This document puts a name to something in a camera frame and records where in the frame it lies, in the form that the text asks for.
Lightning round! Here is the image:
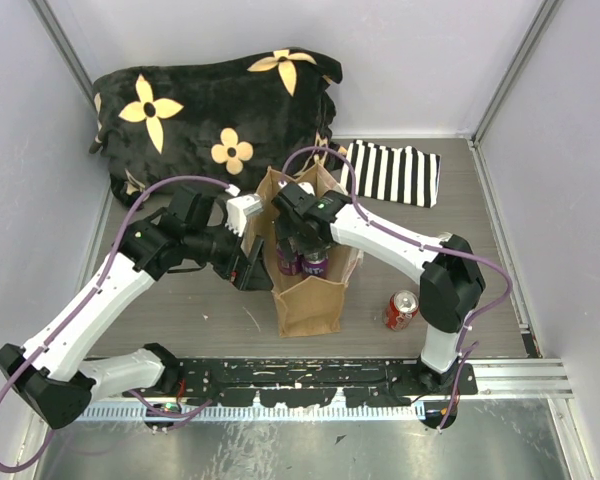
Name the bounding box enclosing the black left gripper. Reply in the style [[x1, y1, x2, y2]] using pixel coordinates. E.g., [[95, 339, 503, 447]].
[[186, 215, 274, 291]]

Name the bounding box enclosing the purple fanta can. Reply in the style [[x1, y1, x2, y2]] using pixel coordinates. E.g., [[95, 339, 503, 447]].
[[301, 250, 328, 278], [276, 242, 301, 276]]

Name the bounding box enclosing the tan canvas tote bag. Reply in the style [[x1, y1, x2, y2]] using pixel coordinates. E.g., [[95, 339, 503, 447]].
[[243, 168, 364, 337]]

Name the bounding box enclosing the purple Fanta can front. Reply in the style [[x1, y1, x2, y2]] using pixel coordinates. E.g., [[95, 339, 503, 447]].
[[301, 250, 328, 278]]

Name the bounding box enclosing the red cola can front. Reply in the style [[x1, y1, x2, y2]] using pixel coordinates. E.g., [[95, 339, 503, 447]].
[[383, 290, 419, 331]]

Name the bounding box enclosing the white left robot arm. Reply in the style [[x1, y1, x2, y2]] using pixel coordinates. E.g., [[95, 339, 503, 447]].
[[0, 185, 272, 430]]

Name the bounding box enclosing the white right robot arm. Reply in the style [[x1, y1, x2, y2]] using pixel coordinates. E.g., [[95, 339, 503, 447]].
[[271, 183, 486, 394]]

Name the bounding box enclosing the black white striped cloth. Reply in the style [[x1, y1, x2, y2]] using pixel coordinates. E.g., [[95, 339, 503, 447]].
[[339, 140, 441, 208]]

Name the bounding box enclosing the black floral plush blanket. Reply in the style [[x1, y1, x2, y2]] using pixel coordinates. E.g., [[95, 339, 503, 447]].
[[89, 47, 343, 207]]

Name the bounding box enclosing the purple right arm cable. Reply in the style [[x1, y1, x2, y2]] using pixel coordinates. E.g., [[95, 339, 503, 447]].
[[282, 146, 512, 432]]

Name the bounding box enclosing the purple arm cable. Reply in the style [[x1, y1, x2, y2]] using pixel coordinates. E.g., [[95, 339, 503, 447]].
[[282, 146, 512, 432], [0, 175, 236, 474]]

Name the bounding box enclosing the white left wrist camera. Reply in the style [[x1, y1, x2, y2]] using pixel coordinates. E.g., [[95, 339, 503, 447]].
[[225, 185, 264, 237]]

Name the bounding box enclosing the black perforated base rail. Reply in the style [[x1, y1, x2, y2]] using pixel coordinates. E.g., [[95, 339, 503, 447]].
[[122, 356, 480, 409]]

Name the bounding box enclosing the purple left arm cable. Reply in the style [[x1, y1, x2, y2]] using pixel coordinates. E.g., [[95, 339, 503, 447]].
[[0, 175, 236, 474]]

